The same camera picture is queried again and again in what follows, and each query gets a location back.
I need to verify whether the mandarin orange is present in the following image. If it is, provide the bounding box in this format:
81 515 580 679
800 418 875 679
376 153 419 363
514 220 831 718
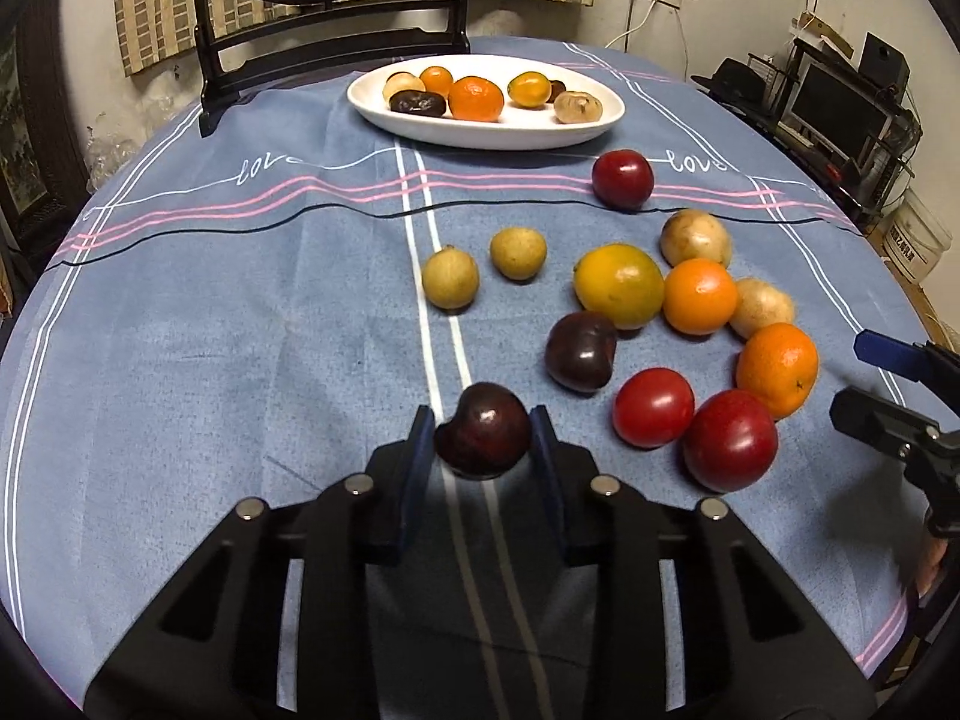
448 75 505 124
734 322 820 421

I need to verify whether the beige potato fruit front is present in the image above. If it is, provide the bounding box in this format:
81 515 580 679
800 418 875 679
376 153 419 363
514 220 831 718
729 277 796 340

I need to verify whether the beige potato fruit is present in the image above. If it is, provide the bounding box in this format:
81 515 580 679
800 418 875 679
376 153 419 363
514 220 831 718
659 208 734 268
729 277 796 340

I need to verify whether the large red plum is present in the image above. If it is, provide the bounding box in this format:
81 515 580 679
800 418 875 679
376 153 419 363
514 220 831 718
682 388 779 493

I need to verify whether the smooth small orange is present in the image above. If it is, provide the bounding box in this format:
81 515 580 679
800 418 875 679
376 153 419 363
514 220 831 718
662 259 739 337

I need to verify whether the red tomato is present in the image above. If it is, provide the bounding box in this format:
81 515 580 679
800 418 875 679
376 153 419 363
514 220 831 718
612 367 695 450

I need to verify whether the dark cherry front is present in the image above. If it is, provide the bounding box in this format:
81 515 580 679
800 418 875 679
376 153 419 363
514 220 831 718
433 382 532 481

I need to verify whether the dark cherry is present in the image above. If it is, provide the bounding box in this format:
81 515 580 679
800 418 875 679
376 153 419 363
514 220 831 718
433 382 532 481
544 310 619 395

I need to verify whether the dark cherry back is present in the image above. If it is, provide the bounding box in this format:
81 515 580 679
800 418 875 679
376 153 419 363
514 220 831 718
544 310 619 395

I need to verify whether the large beige round fruit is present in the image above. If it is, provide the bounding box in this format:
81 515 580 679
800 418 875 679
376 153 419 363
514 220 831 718
553 91 604 124

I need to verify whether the small longan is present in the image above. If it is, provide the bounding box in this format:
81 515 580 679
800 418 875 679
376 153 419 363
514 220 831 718
421 245 480 312
490 226 548 283

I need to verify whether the dark maroon mangosteen fruit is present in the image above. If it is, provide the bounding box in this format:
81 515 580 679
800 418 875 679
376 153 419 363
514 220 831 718
548 80 566 104

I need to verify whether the yellow orange citrus fruit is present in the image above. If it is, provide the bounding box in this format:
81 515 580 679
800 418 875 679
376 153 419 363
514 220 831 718
508 71 553 109

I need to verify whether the orange persimmon fruit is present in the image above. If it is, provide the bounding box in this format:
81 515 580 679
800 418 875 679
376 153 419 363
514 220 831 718
420 65 454 98

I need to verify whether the large dark wrinkled fruit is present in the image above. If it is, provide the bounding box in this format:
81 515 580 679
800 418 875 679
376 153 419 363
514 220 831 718
389 89 448 117

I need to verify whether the yellow pale pear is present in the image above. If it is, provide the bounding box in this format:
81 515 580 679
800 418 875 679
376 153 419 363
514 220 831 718
382 71 427 103

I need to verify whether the white bucket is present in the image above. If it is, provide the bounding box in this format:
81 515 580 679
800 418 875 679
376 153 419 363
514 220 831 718
882 188 953 284

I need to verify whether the computer monitor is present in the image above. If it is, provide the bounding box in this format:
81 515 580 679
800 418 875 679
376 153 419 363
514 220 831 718
781 57 893 169

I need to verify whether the beige potato fruit back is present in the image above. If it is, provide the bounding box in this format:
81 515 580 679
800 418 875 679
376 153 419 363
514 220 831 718
659 208 734 268

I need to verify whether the black speaker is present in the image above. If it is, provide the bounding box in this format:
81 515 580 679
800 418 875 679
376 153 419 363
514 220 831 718
859 32 910 104

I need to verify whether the green yellow citrus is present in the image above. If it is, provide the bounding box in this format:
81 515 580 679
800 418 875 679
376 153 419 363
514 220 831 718
573 242 665 332

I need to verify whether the blue striped tablecloth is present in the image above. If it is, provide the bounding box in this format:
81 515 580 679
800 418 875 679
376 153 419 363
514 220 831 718
2 39 949 699

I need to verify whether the red plum near plate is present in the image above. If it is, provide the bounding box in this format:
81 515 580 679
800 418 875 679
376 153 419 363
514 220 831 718
590 149 654 213

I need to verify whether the white oval plate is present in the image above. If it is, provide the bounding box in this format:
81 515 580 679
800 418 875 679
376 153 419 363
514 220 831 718
347 54 626 151

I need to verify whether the dark framed painting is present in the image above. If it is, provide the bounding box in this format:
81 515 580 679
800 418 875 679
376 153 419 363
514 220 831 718
2 10 88 242

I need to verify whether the round goldfish screen stand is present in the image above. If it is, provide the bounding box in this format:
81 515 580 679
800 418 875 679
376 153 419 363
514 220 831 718
194 0 470 137

